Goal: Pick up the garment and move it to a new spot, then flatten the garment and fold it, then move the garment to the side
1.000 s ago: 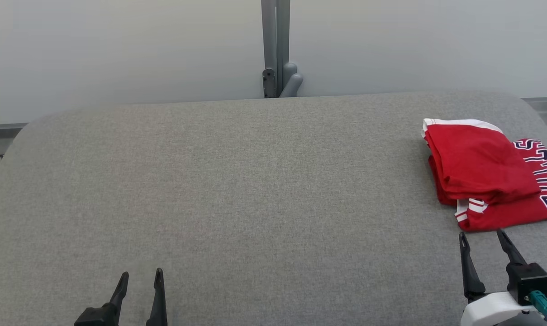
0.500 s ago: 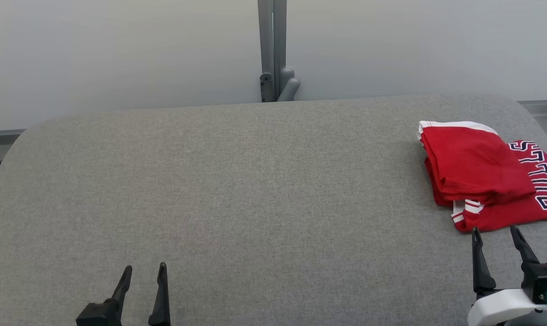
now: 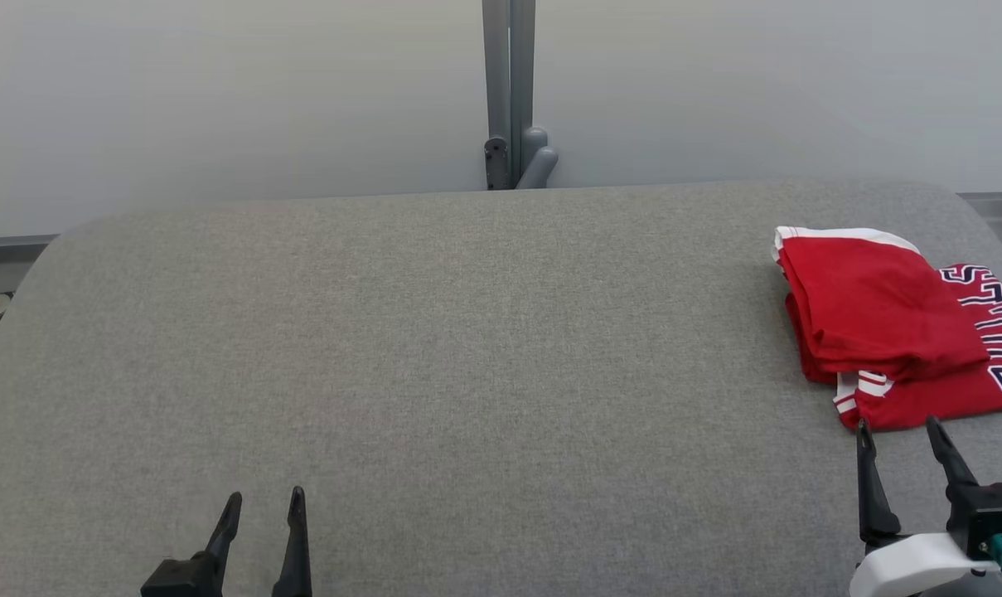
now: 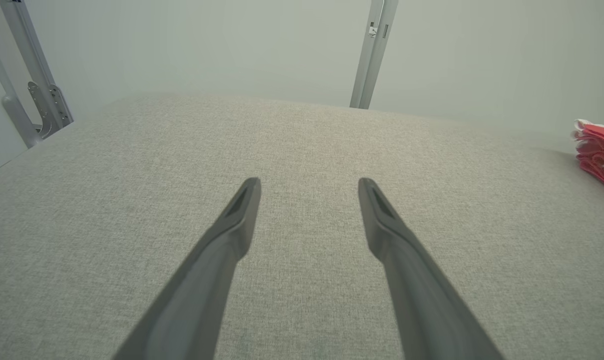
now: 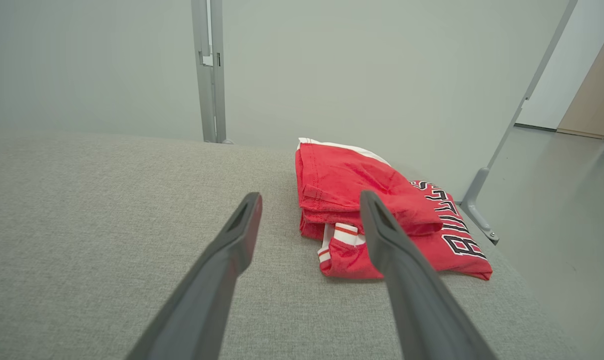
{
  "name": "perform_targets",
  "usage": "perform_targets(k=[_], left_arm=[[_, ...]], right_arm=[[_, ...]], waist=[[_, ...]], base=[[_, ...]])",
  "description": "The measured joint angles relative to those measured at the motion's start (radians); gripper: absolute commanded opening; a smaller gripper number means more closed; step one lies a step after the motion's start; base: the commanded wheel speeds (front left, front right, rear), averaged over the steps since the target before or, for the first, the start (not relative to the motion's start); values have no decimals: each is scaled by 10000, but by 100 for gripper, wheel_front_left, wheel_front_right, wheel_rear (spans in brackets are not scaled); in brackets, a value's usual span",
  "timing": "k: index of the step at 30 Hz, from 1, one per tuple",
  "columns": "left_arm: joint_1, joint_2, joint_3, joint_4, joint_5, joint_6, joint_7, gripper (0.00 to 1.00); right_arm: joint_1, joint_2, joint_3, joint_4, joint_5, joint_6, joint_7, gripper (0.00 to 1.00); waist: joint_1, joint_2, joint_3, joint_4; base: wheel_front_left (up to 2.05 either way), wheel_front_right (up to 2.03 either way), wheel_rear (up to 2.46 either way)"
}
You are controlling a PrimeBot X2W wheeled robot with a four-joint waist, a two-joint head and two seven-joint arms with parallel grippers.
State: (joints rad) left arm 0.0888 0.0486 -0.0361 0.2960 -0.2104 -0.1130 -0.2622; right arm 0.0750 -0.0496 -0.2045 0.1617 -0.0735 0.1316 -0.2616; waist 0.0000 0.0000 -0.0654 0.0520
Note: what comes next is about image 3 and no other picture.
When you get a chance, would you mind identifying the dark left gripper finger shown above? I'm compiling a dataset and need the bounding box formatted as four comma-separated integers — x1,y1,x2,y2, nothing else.
202,492,242,596
273,487,312,597

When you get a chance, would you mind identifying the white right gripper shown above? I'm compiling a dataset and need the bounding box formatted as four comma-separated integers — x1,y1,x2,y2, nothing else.
849,415,999,597

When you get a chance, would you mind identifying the red Bulls basketball jersey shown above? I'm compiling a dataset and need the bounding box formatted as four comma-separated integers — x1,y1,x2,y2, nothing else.
832,264,1002,432

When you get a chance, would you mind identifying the grey partition base rail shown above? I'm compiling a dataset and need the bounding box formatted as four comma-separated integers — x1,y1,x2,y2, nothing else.
956,191,1002,223
0,235,61,266

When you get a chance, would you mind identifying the grey metal partition post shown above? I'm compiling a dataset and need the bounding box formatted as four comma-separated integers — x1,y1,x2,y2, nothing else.
482,0,559,192

